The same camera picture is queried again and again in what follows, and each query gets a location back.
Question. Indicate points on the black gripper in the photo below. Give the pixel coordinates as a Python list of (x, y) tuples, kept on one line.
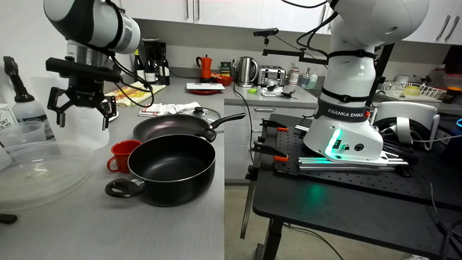
[(84, 94)]

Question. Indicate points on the red mug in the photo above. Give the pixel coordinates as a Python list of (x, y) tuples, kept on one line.
[(123, 156)]

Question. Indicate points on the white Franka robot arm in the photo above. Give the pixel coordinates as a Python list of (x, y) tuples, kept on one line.
[(355, 73)]

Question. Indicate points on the white paper towel roll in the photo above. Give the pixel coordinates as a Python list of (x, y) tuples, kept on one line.
[(81, 135)]

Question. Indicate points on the small white plate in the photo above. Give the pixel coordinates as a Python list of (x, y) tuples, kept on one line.
[(115, 116)]

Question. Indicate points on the spray bottle with black trigger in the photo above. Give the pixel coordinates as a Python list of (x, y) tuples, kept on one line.
[(22, 101)]

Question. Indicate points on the clear plastic tub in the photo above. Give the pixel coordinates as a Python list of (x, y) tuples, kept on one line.
[(23, 133)]

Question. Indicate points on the yellow printed cloth bag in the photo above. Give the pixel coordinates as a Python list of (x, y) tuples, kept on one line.
[(144, 90)]

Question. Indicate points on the clear plastic bowl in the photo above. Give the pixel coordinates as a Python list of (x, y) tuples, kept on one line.
[(43, 178)]

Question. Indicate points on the white red-striped dish towel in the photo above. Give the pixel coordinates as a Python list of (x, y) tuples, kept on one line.
[(167, 109)]

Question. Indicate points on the black coffee machine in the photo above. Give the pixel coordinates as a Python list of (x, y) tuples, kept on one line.
[(153, 60)]

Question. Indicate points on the dark nonstick frying pan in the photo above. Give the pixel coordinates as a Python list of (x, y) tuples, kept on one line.
[(167, 127)]

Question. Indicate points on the black cooking pot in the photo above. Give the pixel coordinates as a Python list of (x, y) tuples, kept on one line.
[(167, 164)]

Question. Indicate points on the glass pan lid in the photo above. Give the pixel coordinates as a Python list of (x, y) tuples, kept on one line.
[(203, 114)]

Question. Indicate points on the white tray on red plate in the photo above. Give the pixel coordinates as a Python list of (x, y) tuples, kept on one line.
[(203, 87)]

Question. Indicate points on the red moka pot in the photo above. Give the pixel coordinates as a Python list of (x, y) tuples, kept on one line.
[(205, 67)]

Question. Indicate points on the green box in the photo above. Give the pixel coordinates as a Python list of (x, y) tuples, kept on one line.
[(225, 67)]

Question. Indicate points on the steel electric kettle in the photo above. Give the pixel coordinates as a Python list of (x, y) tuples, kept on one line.
[(245, 71)]

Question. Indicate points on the black orange-tipped clamp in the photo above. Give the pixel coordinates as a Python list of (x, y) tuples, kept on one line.
[(271, 153), (274, 126)]

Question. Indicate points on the steel toaster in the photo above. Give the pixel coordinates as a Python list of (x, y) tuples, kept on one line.
[(271, 75)]

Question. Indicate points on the white plastic bottle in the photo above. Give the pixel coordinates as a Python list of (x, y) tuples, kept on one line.
[(293, 74)]

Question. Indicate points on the green tinted bottle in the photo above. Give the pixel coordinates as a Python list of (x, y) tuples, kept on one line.
[(310, 80)]

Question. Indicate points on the black perforated robot table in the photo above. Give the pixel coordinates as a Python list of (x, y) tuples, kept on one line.
[(346, 197)]

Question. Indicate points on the silver aluminium rails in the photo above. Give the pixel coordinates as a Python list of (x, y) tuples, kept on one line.
[(355, 164)]

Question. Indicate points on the white VR headset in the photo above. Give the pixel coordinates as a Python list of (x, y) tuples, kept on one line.
[(408, 117)]

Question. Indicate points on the white dish rack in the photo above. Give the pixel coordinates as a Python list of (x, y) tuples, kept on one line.
[(419, 88)]

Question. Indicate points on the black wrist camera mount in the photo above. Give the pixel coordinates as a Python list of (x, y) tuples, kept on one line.
[(81, 70)]

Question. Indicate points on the white wall cabinets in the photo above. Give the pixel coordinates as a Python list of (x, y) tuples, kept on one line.
[(250, 12)]

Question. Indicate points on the short black camera stand bar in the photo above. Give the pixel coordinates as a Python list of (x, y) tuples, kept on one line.
[(266, 32)]

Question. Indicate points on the long black camera stand arm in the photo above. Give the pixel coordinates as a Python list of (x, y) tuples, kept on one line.
[(293, 54)]

